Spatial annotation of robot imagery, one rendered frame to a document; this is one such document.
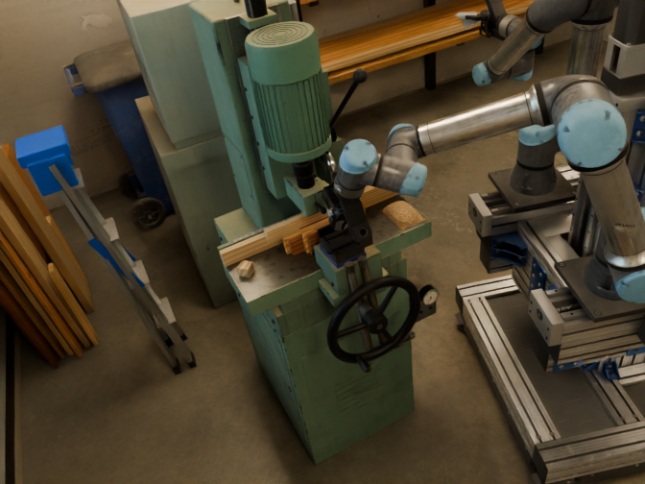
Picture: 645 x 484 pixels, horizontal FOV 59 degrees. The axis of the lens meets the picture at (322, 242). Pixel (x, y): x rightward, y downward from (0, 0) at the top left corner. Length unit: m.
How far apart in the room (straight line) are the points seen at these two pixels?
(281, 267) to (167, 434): 1.10
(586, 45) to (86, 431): 2.32
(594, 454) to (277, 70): 1.50
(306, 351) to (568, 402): 0.93
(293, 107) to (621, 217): 0.78
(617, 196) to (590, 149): 0.15
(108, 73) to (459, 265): 1.99
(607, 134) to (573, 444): 1.16
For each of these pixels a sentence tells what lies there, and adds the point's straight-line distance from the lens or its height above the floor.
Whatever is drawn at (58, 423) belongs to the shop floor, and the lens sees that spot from 2.79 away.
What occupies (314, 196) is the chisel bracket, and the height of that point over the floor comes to 1.06.
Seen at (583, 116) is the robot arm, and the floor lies 1.42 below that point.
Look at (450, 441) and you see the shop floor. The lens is 2.31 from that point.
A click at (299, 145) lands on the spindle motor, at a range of 1.49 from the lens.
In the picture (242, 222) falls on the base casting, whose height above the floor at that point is 0.80.
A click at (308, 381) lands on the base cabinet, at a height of 0.47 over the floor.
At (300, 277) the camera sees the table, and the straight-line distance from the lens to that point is 1.60.
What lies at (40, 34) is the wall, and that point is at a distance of 3.71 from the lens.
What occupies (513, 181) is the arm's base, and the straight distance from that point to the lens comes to 2.02.
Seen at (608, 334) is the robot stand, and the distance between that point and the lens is 1.78.
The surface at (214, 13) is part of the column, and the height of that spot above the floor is 1.52.
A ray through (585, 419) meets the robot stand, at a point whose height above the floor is 0.21.
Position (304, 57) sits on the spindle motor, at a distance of 1.40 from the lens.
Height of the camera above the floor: 1.97
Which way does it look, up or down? 39 degrees down
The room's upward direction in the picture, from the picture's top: 10 degrees counter-clockwise
